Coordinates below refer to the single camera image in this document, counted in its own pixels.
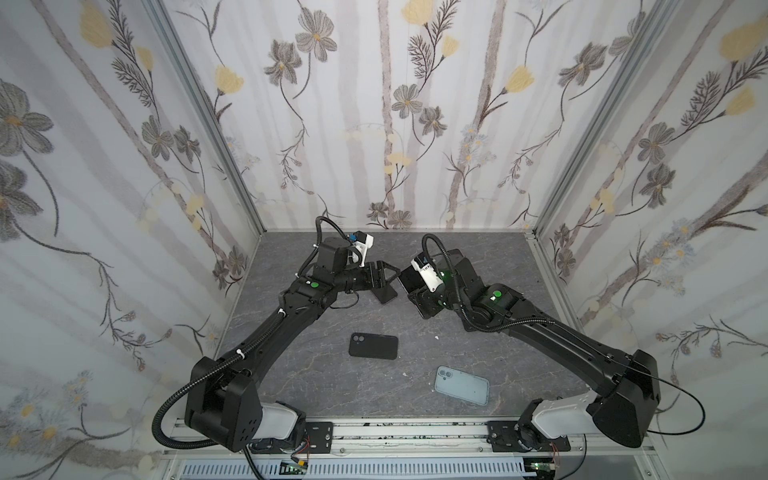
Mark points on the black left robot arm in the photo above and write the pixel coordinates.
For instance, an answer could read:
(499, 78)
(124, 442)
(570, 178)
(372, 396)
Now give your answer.
(220, 405)

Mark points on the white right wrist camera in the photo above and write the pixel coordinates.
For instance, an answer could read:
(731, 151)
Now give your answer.
(431, 277)

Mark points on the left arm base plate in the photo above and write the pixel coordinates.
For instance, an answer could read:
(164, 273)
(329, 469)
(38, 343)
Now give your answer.
(311, 437)

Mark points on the black phone case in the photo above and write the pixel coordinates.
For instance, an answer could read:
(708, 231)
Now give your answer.
(373, 346)

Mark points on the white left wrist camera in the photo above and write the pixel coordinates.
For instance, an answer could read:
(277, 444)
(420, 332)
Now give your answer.
(362, 242)

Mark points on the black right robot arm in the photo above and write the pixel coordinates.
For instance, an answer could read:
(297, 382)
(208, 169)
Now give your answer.
(624, 389)

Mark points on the white slotted cable duct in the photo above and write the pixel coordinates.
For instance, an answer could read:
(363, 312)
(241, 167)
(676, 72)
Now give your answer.
(397, 468)

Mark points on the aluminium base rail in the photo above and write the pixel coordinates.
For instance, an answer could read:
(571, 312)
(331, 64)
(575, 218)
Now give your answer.
(591, 456)

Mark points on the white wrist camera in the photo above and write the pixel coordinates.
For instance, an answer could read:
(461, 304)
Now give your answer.
(431, 277)
(362, 242)

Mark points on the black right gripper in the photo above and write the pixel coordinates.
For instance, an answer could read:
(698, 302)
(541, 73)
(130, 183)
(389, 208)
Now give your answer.
(420, 288)

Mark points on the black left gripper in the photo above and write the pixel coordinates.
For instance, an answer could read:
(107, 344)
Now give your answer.
(378, 279)

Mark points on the black phone purple edge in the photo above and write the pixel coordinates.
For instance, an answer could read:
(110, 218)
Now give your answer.
(385, 294)

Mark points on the light blue phone case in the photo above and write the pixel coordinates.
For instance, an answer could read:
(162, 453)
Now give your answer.
(462, 385)

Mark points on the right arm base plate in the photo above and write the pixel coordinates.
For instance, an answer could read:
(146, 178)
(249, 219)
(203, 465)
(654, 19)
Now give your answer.
(508, 436)

